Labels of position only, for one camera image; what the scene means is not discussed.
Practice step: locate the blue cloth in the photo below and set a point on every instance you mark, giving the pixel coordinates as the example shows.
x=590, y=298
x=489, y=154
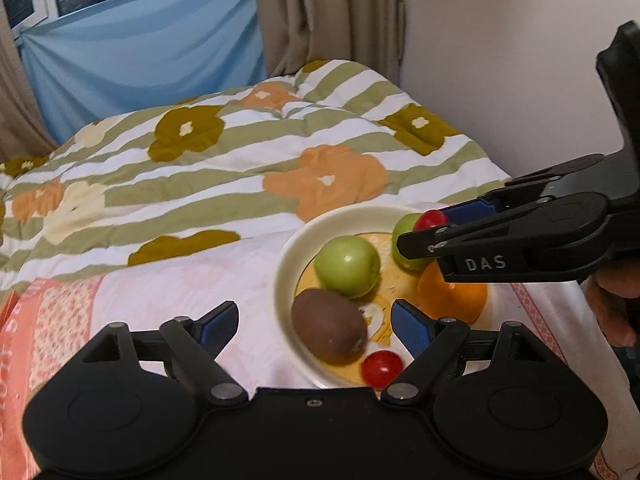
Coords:
x=140, y=55

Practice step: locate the brown kiwi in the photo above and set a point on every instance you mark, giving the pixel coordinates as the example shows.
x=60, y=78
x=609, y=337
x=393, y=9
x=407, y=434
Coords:
x=327, y=327

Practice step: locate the beige curtain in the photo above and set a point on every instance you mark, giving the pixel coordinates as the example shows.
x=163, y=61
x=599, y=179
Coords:
x=20, y=110
x=330, y=15

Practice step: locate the cream bowl with bear print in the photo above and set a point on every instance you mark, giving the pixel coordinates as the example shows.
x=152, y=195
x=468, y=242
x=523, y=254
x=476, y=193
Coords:
x=300, y=250

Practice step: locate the striped floral blanket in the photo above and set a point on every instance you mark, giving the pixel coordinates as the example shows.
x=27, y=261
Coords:
x=200, y=180

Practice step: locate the large orange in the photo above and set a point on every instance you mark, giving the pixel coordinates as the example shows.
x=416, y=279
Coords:
x=450, y=300

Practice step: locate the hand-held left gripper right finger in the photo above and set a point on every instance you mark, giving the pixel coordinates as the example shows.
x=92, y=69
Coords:
x=410, y=327

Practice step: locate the person's right hand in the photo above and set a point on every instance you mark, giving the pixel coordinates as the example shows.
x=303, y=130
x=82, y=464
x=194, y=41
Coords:
x=615, y=305

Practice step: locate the red cherry tomato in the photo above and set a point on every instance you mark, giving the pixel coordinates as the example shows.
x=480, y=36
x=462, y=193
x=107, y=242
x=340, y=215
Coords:
x=381, y=367
x=430, y=219

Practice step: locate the green apple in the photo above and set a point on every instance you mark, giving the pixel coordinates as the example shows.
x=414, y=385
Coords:
x=406, y=224
x=347, y=266

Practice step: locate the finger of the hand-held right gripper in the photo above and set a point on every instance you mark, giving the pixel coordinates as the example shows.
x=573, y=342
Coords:
x=470, y=210
x=500, y=262

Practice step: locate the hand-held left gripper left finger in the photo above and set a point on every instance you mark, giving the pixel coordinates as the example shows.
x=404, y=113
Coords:
x=217, y=322

